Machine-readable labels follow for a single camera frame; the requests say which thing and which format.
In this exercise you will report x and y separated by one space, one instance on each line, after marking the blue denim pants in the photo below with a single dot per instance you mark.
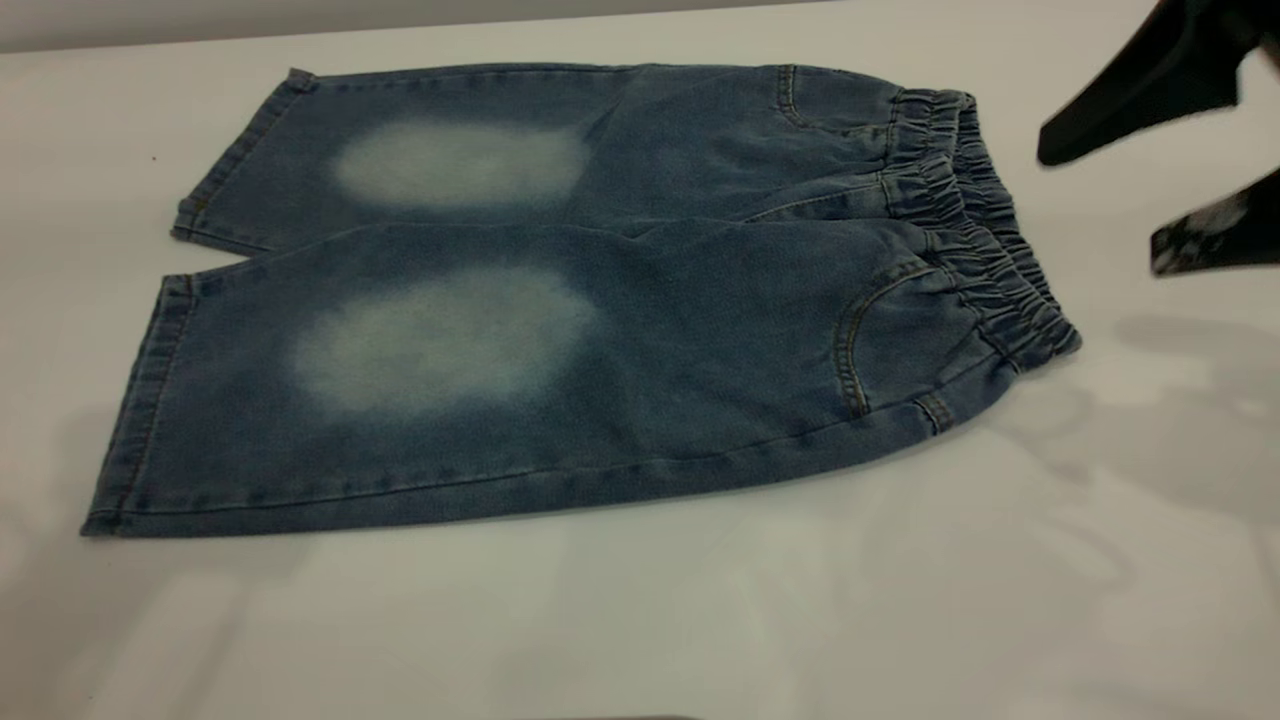
700 330

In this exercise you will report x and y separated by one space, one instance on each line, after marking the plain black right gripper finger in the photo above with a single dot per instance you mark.
1150 90

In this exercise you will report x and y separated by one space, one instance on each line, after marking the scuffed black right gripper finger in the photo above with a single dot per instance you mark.
1225 235

